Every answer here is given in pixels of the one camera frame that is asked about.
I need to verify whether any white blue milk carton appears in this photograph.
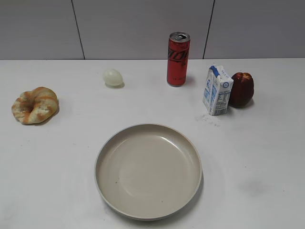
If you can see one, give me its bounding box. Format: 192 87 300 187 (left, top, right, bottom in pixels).
203 65 234 116

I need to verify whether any beige round plate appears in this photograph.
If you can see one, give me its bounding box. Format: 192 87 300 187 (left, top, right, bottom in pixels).
94 124 203 221

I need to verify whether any white egg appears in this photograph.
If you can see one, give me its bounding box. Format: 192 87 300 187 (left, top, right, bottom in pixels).
103 69 123 86

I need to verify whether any red soda can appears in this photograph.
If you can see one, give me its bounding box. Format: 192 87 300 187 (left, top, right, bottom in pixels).
167 32 191 87

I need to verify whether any dark red apple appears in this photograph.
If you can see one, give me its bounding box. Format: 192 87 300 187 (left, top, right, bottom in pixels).
229 72 254 107

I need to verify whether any striped bagel bread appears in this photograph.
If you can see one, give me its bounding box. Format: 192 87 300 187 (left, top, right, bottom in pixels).
11 87 59 125

